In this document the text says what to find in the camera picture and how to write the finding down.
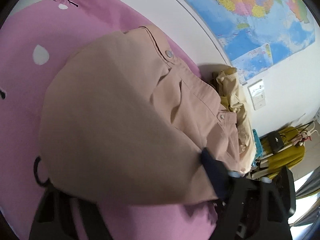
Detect white clothes rack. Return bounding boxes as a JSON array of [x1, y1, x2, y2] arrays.
[[250, 121, 319, 180]]

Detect blue perforated plastic basket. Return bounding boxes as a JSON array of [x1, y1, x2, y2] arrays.
[[252, 129, 264, 168]]

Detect yellow hanging clothes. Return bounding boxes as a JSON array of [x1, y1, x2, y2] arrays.
[[261, 126, 305, 179]]

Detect dusty pink jacket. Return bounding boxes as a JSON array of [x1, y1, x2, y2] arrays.
[[40, 26, 242, 205]]

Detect mustard yellow garment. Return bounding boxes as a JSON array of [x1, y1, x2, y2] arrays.
[[220, 96, 232, 112]]

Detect pink printed bed sheet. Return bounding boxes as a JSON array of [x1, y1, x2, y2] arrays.
[[1, 0, 216, 239]]

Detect cream beige garment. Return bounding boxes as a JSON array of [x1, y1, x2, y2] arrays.
[[215, 65, 256, 174]]

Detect white wall socket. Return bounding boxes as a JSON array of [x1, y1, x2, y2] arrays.
[[248, 79, 265, 97]]

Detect black handbag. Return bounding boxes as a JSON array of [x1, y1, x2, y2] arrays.
[[267, 131, 284, 154]]

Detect colourful wall map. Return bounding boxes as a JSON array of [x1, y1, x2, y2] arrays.
[[185, 0, 315, 83]]

